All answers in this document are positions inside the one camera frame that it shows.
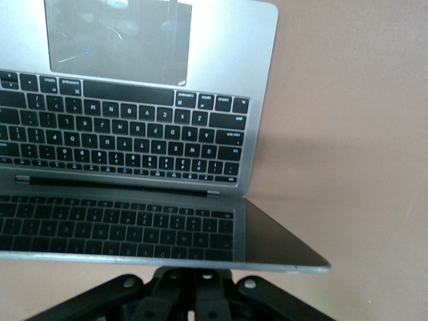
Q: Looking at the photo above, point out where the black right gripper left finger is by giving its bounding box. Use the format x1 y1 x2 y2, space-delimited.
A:
22 265 197 321

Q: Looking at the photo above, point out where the grey open-lid laptop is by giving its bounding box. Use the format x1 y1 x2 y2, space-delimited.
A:
0 0 332 276

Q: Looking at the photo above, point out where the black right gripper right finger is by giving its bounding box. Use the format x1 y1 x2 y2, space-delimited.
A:
195 268 339 321

